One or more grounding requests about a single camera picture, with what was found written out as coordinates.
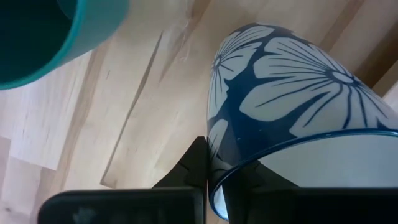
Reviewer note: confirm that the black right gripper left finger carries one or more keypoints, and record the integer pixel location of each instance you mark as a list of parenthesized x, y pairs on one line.
[(140, 208)]

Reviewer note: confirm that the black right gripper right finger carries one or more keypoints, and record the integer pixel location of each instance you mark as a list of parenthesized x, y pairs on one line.
[(311, 208)]

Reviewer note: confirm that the navy white floral mug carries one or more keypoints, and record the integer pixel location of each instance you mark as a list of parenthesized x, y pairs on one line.
[(280, 93)]

